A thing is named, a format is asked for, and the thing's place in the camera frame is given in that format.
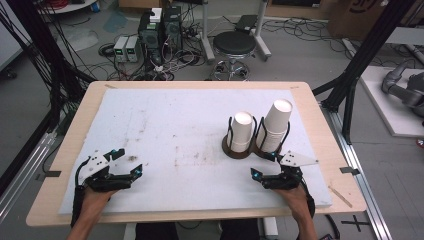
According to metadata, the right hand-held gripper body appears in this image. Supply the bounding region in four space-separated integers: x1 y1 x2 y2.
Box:
261 150 320 191

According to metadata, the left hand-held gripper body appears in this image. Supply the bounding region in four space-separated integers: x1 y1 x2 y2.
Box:
75 150 134 194

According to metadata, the dark double cup holder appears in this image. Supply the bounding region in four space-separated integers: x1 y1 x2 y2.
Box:
221 115 291 160

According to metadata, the tall stack of paper cups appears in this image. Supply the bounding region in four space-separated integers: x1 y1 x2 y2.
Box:
255 98 294 154

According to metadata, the short stack of paper cups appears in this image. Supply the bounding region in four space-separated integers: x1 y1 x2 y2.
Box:
229 110 255 154

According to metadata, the person's left hand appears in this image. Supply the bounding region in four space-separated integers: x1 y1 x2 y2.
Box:
80 188 118 215

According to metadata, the person's right hand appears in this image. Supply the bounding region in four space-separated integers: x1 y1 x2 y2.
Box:
274 184 313 220

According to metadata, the person's right leg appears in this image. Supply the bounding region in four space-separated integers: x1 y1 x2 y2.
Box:
219 218 261 240

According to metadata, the person's leg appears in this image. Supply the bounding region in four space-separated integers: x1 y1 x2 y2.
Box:
219 218 261 240
134 221 180 240

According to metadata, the thin wooden stick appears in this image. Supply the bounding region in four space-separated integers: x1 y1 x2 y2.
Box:
327 185 354 209

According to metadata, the person's left leg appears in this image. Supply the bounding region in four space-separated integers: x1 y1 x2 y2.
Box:
134 221 180 240

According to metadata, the white foam mat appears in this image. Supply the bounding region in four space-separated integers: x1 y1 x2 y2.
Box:
58 87 334 215

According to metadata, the black tape cross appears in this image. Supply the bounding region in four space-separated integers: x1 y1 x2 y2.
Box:
341 214 371 233

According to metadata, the white floor board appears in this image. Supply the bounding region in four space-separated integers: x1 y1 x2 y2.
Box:
359 65 424 138

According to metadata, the grey power supply unit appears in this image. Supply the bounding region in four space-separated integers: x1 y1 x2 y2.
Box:
125 35 141 63
113 35 130 63

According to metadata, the dark computer tower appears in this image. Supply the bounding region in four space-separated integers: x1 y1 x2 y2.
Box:
162 5 184 52
137 11 165 65

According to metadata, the black round stool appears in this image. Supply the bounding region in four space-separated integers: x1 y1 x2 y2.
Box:
209 30 258 82

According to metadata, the white stand leg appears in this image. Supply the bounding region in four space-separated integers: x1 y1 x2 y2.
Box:
199 0 217 64
253 0 273 62

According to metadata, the black flat device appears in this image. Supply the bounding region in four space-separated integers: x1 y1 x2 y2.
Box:
234 14 258 33

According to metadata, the small white box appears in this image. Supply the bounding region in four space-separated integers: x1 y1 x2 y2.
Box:
149 7 164 24

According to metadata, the cardboard box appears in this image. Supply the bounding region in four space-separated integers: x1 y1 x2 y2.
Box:
327 0 389 42

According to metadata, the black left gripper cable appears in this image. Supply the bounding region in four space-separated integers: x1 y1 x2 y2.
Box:
70 156 92 228

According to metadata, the aluminium rail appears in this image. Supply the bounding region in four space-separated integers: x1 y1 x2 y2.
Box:
320 102 394 240
0 132 58 224

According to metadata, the tangle of floor cables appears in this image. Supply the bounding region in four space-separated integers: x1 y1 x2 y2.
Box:
84 19 214 82

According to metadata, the black metal frame with cables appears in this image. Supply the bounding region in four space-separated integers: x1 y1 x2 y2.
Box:
0 0 96 196

